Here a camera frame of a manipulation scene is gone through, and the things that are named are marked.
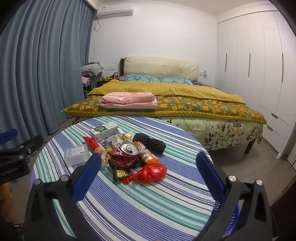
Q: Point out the white green milk carton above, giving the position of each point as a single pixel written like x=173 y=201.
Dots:
x=103 y=131

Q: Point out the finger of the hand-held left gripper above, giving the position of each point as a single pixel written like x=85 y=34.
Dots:
x=8 y=136
x=30 y=144

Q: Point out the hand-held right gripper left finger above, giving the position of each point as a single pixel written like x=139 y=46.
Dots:
x=86 y=178

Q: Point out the red plastic bag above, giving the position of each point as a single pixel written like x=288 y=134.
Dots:
x=151 y=172

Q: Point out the black foam net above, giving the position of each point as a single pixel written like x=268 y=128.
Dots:
x=149 y=141

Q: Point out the red soda can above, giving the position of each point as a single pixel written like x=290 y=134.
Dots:
x=121 y=160

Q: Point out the white wardrobe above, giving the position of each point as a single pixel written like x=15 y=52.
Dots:
x=259 y=69

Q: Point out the pink cloth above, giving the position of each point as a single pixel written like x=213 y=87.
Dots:
x=85 y=80

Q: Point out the white wall socket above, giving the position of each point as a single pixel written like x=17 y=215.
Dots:
x=203 y=73

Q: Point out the striped tablecloth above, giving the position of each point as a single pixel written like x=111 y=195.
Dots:
x=143 y=208

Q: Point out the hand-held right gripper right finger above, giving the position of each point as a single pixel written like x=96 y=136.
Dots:
x=211 y=178

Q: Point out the gold foil wrapper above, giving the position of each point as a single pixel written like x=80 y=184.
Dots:
x=120 y=173

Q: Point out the orange floral quilt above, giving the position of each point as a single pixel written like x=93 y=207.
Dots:
x=189 y=107

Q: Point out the dark wooden bed leg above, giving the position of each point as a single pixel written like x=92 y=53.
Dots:
x=249 y=146

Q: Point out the teal floral pillow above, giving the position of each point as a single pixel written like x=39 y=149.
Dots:
x=177 y=81
x=141 y=78

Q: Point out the crushed aluminium can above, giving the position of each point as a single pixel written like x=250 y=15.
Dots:
x=128 y=147

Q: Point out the yellow white wrapper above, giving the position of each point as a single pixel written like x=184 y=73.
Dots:
x=105 y=157

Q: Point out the clear plastic box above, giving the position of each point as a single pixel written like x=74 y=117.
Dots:
x=76 y=155

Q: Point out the white blue packet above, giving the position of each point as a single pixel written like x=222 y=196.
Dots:
x=112 y=140

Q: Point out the folded pink striped blanket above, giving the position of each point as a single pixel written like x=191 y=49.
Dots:
x=128 y=99

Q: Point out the dark wooden nightstand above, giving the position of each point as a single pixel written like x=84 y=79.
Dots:
x=103 y=83

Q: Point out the white air conditioner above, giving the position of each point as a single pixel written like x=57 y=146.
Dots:
x=114 y=12

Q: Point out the small orange bottle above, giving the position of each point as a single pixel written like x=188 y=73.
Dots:
x=148 y=158

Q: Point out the leaf print bed sheet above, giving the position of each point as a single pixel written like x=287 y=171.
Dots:
x=222 y=132

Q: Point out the yellow dotted blanket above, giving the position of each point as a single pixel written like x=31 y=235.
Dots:
x=175 y=91

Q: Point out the pile of grey clothes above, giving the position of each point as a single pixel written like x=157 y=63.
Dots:
x=92 y=69

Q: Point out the folded green cloth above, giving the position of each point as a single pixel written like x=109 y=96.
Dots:
x=111 y=109

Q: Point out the long red snack packet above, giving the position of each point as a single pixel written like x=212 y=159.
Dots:
x=92 y=144

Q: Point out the blue plastic basket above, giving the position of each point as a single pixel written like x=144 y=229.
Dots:
x=234 y=222

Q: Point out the blue curtain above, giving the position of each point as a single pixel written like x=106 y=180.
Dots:
x=41 y=69

